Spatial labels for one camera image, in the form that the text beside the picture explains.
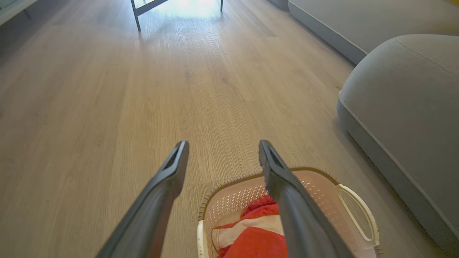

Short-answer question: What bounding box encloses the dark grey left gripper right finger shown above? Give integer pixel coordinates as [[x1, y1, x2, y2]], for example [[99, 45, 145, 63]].
[[259, 140, 355, 258]]

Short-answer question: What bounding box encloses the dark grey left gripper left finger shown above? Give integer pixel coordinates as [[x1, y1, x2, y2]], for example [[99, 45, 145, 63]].
[[96, 140, 190, 258]]

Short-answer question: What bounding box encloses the red and white garment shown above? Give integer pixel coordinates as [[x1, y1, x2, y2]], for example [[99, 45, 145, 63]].
[[212, 195, 289, 258]]

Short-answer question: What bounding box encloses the beige plastic laundry basket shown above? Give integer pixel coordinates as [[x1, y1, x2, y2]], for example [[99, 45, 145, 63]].
[[197, 167, 383, 258]]

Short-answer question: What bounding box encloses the grey fabric sofa section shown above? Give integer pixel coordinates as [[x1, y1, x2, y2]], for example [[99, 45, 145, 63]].
[[269, 0, 459, 66]]

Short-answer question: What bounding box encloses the white low cabinet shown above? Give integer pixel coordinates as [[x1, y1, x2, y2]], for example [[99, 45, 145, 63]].
[[0, 0, 38, 26]]

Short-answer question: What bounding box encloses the grey metal table frame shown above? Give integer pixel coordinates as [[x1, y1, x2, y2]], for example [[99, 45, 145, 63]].
[[130, 0, 224, 32]]

